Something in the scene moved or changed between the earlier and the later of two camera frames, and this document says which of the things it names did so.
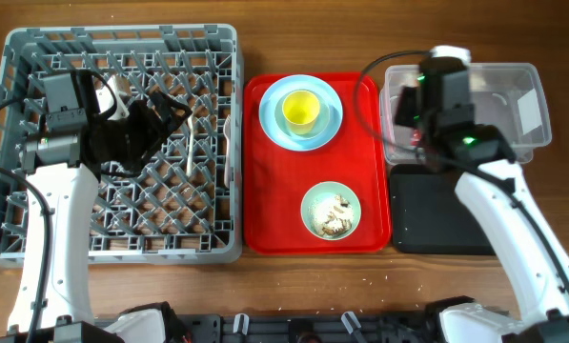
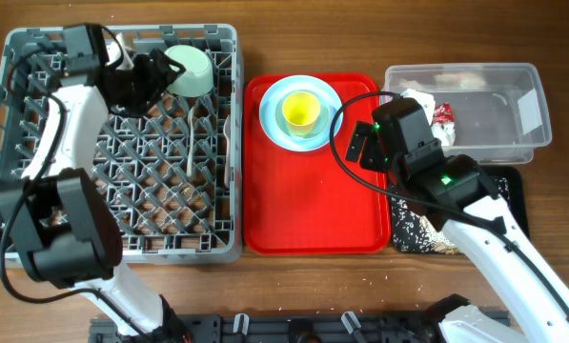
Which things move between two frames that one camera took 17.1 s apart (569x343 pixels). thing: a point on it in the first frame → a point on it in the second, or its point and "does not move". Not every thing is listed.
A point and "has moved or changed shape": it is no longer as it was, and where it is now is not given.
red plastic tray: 276,180 does not move
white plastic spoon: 190,120 does not move
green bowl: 331,211 → 197,79
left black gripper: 155,131 → 159,80
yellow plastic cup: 300,110 does not move
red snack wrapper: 416,136 has moved or changed shape
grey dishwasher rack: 185,206 does not move
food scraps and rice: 331,214 → 414,231
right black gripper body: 405,114 → 372,157
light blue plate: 294,83 does not move
